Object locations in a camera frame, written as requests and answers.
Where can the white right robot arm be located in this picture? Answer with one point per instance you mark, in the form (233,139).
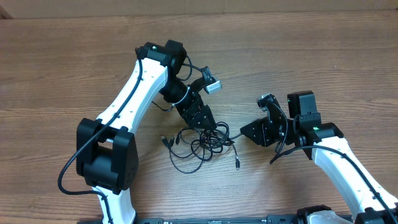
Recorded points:
(324,144)

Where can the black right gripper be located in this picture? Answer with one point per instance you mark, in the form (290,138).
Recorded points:
(272,131)

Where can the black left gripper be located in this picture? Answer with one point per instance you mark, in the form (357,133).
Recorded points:
(193,109)

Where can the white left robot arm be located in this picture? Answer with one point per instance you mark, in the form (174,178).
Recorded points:
(106,146)

